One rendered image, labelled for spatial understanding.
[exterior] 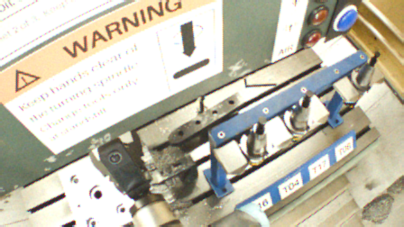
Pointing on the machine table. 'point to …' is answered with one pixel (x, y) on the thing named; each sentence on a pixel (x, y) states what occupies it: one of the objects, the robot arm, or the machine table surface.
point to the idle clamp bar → (206, 121)
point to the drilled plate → (103, 194)
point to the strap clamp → (177, 171)
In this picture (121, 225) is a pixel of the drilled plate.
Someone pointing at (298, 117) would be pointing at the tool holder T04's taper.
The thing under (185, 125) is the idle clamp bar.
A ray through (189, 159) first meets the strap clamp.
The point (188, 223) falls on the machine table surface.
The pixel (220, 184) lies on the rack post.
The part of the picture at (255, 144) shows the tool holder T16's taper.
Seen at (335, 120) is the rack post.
